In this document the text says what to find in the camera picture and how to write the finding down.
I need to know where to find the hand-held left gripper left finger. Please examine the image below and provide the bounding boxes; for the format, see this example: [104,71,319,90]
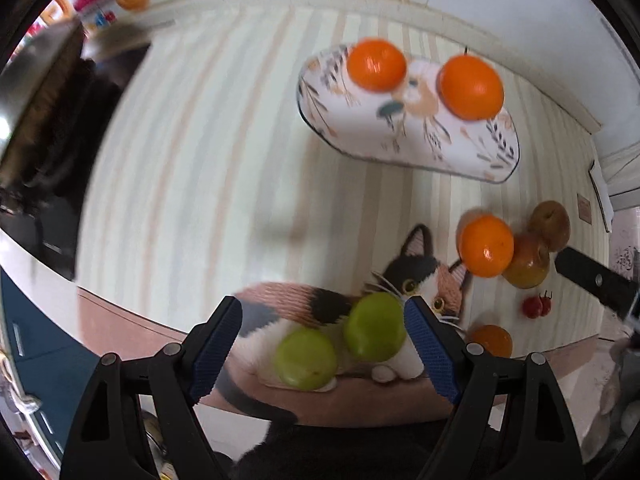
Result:
[60,296,244,480]

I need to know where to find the floral oval plate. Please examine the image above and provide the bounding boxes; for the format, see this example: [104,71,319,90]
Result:
[297,45,521,186]

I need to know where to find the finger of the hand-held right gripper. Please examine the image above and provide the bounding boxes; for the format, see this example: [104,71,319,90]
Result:
[555,247,640,321]

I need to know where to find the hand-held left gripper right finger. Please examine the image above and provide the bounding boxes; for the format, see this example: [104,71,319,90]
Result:
[404,296,586,480]

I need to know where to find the red green apple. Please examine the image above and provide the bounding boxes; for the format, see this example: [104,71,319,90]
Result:
[501,232,552,290]

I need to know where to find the small green apple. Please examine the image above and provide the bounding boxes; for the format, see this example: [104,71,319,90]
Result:
[342,292,408,363]
[273,329,338,392]

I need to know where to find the red cherries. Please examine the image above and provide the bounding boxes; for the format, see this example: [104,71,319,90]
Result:
[522,290,553,319]

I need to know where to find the brown apple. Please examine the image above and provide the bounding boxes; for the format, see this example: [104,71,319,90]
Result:
[529,200,572,253]

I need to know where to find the striped cat print table mat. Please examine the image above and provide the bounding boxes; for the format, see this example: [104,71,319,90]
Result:
[75,0,613,428]

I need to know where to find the large orange with stem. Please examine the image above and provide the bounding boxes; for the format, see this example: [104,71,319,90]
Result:
[436,47,505,122]

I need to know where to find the black gas stove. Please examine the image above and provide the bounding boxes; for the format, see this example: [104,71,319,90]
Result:
[0,42,151,281]

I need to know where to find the small dark orange persimmon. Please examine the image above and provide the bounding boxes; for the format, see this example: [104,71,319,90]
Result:
[470,324,514,359]

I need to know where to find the person's right forearm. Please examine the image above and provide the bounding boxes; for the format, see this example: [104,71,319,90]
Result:
[585,335,640,463]

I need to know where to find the patterned glass sliding door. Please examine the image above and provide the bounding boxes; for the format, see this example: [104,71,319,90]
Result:
[597,142,640,281]

